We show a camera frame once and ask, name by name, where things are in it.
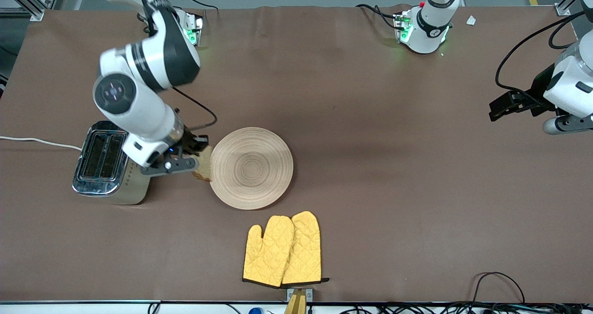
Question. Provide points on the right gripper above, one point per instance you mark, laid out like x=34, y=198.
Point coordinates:
x=189, y=140

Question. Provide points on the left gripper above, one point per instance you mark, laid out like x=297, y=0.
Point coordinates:
x=540, y=86

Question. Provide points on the brown toast slice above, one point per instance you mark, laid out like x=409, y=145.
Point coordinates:
x=204, y=166

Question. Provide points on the round wooden plate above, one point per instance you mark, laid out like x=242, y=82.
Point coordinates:
x=252, y=170

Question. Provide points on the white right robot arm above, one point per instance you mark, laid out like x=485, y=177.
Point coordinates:
x=139, y=115

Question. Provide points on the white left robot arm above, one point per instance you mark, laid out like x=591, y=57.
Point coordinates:
x=431, y=36

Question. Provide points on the small white paper scrap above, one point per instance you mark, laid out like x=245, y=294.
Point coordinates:
x=471, y=20

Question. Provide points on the chrome two-slot toaster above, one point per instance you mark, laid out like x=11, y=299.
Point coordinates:
x=99, y=166

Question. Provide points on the green-lit base connector box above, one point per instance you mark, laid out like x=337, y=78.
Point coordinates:
x=402, y=27
x=194, y=29

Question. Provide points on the yellow quilted oven mitt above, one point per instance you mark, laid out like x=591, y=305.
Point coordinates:
x=266, y=254
x=305, y=249

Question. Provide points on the brown table cover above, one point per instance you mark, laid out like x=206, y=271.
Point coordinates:
x=370, y=119

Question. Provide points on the small blue object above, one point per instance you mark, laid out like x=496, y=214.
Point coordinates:
x=255, y=311

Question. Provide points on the wooden stick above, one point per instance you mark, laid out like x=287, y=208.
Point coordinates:
x=296, y=304

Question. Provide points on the small metal bracket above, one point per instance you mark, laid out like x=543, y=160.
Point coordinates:
x=291, y=294

